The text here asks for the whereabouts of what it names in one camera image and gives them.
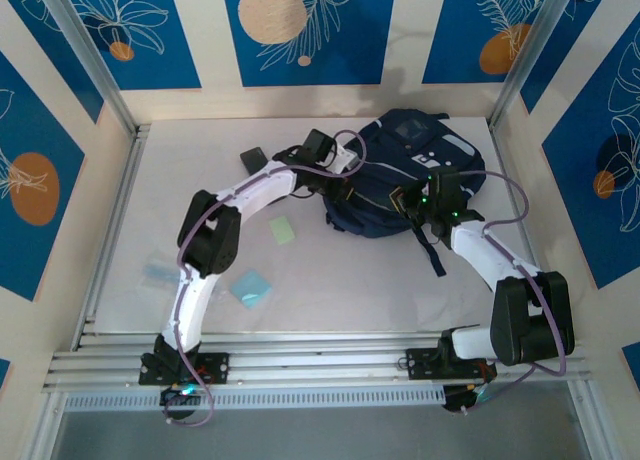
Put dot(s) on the navy blue student backpack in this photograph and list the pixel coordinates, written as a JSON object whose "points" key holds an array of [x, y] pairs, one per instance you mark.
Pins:
{"points": [[375, 215]]}

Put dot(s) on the black rectangular device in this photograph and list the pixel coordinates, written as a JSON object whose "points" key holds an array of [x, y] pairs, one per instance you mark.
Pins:
{"points": [[254, 160]]}

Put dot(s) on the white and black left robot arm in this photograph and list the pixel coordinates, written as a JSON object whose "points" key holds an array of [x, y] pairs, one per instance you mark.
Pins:
{"points": [[260, 190]]}

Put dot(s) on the clear plastic bag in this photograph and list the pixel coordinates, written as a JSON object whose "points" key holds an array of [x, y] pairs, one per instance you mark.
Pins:
{"points": [[155, 270]]}

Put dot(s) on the pale green card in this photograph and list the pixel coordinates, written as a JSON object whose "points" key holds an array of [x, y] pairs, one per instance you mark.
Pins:
{"points": [[281, 230]]}

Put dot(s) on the light blue square packet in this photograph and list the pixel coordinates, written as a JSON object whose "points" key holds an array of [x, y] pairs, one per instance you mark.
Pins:
{"points": [[252, 289]]}

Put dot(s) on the black controller board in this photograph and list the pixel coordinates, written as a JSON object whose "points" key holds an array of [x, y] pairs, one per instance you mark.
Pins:
{"points": [[175, 396], [457, 397]]}

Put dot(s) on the aluminium side rail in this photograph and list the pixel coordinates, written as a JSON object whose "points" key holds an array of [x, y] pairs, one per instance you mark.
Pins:
{"points": [[114, 230], [528, 240]]}

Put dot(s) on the blue floral wall panel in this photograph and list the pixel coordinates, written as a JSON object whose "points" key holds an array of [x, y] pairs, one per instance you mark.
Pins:
{"points": [[30, 130], [575, 205], [632, 365], [350, 55], [450, 30], [3, 375], [60, 75], [565, 50], [150, 55]]}

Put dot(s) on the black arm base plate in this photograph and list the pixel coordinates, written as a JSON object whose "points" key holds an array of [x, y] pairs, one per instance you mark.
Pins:
{"points": [[215, 367], [420, 362]]}

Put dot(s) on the wide aluminium base rail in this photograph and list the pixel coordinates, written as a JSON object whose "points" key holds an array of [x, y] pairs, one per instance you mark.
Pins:
{"points": [[320, 360]]}

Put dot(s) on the aluminium frame post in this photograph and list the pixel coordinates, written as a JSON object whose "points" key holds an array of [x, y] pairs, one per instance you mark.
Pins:
{"points": [[536, 50], [86, 50]]}

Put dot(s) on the aluminium frame leg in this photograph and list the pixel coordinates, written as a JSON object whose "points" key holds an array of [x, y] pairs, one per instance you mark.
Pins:
{"points": [[592, 425], [47, 430]]}

